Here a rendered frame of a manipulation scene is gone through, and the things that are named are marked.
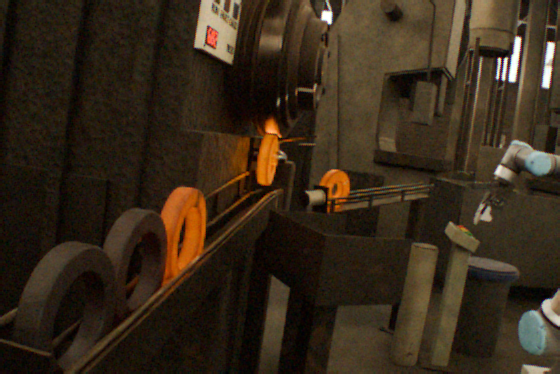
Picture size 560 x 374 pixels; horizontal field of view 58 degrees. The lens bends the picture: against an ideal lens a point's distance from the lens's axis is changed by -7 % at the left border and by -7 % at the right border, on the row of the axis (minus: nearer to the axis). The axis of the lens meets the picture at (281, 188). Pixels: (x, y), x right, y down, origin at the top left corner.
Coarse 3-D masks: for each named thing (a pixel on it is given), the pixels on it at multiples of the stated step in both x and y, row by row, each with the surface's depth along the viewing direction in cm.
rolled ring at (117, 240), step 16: (128, 224) 75; (144, 224) 78; (160, 224) 84; (112, 240) 73; (128, 240) 73; (144, 240) 85; (160, 240) 85; (112, 256) 72; (128, 256) 74; (144, 256) 87; (160, 256) 86; (144, 272) 86; (160, 272) 87; (144, 288) 85; (128, 304) 82
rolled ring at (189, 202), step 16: (176, 192) 94; (192, 192) 96; (176, 208) 91; (192, 208) 101; (176, 224) 90; (192, 224) 104; (176, 240) 91; (192, 240) 104; (176, 256) 92; (192, 256) 103; (176, 272) 93
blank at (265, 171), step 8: (264, 136) 164; (272, 136) 164; (264, 144) 161; (272, 144) 162; (264, 152) 160; (272, 152) 164; (264, 160) 160; (264, 168) 161; (272, 168) 170; (264, 176) 162; (272, 176) 171; (264, 184) 167
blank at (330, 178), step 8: (328, 176) 209; (336, 176) 211; (344, 176) 215; (320, 184) 210; (328, 184) 209; (344, 184) 216; (328, 192) 210; (336, 192) 218; (344, 192) 217; (336, 200) 214; (344, 200) 218; (328, 208) 214; (336, 208) 215
